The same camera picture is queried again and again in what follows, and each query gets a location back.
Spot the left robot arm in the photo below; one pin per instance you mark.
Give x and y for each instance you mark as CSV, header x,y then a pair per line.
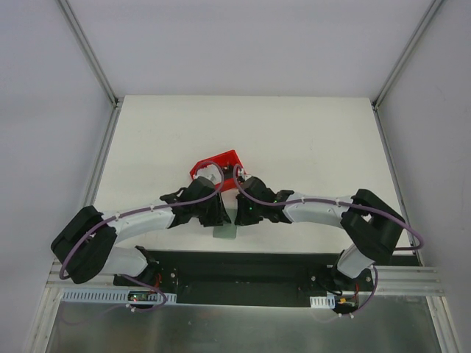
x,y
87,246

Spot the aluminium frame rail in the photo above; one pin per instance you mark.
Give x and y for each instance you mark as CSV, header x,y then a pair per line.
x,y
41,330
423,114

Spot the white cable duct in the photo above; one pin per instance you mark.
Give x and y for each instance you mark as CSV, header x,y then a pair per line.
x,y
102,296
323,302

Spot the left white cable duct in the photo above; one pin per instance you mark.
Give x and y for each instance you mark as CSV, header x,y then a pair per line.
x,y
102,296

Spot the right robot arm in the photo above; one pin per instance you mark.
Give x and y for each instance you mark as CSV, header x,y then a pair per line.
x,y
368,221

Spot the right white cable duct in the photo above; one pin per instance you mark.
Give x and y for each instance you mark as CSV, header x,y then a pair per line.
x,y
323,302

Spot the green leather card holder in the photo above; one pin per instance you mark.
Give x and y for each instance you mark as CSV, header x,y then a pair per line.
x,y
227,231

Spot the left aluminium frame rail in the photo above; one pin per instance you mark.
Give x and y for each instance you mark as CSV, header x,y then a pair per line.
x,y
41,330

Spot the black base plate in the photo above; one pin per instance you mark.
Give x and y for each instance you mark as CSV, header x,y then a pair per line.
x,y
250,279

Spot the right aluminium frame rail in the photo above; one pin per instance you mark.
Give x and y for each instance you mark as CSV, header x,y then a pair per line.
x,y
423,114

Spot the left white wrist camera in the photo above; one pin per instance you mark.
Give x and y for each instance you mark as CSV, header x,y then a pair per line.
x,y
209,176

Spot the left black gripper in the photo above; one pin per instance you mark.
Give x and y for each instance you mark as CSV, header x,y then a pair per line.
x,y
215,215

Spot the red plastic card bin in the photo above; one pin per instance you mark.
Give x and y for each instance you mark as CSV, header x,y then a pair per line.
x,y
221,166

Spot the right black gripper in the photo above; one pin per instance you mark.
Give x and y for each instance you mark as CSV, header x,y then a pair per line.
x,y
245,214

